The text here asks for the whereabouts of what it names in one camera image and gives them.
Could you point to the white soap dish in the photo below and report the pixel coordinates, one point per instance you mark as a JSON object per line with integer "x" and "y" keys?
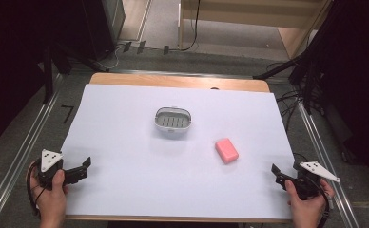
{"x": 173, "y": 118}

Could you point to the white table cover sheet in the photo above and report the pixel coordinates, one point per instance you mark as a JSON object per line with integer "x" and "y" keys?
{"x": 141, "y": 171}

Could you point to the person's right hand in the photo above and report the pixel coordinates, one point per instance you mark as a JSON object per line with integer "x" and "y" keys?
{"x": 307, "y": 210}

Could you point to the black cabinet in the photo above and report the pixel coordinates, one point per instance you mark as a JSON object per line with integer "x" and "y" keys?
{"x": 105, "y": 25}

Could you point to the black curtain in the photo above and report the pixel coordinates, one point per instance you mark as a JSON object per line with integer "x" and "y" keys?
{"x": 360, "y": 79}
{"x": 11, "y": 63}

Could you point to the black stand leg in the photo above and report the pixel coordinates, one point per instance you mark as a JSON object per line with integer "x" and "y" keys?
{"x": 277, "y": 68}

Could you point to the black metal stand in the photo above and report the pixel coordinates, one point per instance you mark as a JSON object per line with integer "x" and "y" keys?
{"x": 48, "y": 76}

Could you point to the pink soap bar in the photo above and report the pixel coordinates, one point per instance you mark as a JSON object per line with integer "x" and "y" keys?
{"x": 227, "y": 151}

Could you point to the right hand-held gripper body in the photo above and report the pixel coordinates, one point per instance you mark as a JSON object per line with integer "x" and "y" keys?
{"x": 311, "y": 177}

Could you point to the metal floor rail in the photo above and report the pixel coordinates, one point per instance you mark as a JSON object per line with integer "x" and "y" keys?
{"x": 325, "y": 152}
{"x": 17, "y": 152}

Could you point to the person's left hand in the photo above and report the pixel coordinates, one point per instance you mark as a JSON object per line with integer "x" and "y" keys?
{"x": 51, "y": 202}

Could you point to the light wooden shelf unit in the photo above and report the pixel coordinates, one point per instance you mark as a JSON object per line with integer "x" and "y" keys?
{"x": 236, "y": 15}

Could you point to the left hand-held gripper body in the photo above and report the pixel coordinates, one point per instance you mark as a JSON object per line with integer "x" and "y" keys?
{"x": 50, "y": 164}

